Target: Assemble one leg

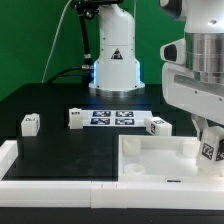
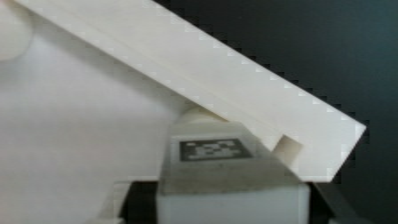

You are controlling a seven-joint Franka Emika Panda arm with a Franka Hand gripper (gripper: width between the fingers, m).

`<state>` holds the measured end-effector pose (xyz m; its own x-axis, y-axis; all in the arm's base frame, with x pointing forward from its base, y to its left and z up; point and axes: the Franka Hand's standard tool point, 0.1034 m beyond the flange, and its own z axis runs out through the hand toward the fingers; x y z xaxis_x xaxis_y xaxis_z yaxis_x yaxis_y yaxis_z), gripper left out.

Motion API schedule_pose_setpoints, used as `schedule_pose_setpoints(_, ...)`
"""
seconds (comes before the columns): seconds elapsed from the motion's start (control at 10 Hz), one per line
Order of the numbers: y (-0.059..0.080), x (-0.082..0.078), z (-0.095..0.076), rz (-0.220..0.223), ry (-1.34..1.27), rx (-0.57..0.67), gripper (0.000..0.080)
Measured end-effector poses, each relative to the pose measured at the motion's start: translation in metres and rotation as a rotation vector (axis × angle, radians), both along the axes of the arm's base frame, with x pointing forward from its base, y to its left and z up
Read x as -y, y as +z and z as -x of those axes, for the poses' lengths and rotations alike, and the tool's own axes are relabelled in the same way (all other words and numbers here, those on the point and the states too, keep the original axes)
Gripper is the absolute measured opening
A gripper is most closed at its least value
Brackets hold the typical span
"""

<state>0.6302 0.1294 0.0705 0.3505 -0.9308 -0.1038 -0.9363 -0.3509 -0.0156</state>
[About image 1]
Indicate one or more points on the white square tabletop part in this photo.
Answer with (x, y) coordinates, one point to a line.
(144, 158)

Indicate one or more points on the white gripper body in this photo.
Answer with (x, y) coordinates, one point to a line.
(181, 90)

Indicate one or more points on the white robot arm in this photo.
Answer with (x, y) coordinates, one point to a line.
(193, 69)

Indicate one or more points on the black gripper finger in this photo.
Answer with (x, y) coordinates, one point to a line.
(200, 124)

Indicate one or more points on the white sheet with tags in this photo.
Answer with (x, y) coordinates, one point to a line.
(115, 118)

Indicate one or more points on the white U-shaped fence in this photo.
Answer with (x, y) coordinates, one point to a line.
(105, 194)

